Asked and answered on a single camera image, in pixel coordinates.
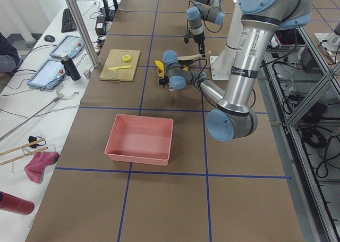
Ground wooden stick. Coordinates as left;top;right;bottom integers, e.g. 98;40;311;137
0;147;48;166
0;138;46;156

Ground teach pendant tablet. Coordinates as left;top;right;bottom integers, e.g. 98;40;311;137
27;59;66;90
49;35;84;59

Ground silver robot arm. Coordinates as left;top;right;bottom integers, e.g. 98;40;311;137
184;0;225;57
163;0;312;141

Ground near teach pendant tablet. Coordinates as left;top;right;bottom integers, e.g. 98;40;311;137
27;59;66;90

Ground black water bottle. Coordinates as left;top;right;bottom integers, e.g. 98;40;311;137
61;53;81;81

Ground yellow lemon slice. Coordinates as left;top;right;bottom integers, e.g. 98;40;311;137
122;55;132;62

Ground black computer mouse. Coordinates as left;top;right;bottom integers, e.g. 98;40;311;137
44;35;55;43

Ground metal reacher grabber stick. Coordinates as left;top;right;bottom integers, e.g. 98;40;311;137
1;86;79;141

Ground red water bottle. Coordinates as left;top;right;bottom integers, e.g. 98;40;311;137
1;192;35;215

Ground aluminium frame post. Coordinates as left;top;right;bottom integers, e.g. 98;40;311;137
65;0;99;68

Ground black power adapter box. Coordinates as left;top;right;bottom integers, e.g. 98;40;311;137
95;16;111;36

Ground bamboo cutting board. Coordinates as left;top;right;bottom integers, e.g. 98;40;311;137
99;49;140;82

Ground beige hand brush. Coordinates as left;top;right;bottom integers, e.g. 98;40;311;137
177;51;211;66

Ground pink plastic bin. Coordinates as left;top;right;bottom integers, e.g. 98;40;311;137
105;114;174;166

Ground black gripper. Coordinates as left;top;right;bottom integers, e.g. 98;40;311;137
158;77;168;87
184;32;206;57

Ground far teach pendant tablet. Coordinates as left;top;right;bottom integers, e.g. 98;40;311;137
49;35;84;59

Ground yellow plastic knife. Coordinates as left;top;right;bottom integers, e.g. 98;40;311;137
107;65;132;70

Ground pink cloth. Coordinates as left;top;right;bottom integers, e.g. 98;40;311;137
24;152;60;183

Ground black keyboard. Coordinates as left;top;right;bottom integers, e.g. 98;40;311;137
61;9;77;33

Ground beige plastic dustpan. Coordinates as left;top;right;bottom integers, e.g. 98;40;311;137
157;68;174;91

